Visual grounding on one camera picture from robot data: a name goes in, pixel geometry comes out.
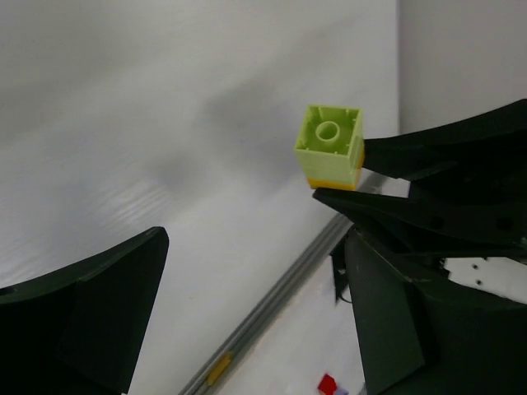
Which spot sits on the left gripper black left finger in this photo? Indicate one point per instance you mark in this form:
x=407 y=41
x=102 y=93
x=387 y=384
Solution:
x=80 y=329

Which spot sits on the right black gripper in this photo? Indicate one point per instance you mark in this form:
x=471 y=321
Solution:
x=464 y=212

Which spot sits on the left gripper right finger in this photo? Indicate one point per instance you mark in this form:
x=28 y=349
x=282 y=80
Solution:
x=420 y=333

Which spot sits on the yellow green lego stack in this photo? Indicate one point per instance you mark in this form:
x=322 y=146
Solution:
x=330 y=147

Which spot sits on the red object foreground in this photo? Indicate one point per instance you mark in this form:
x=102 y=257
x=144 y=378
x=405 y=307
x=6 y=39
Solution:
x=327 y=385

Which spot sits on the aluminium rail front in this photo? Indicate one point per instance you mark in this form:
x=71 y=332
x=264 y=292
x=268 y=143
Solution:
x=268 y=308

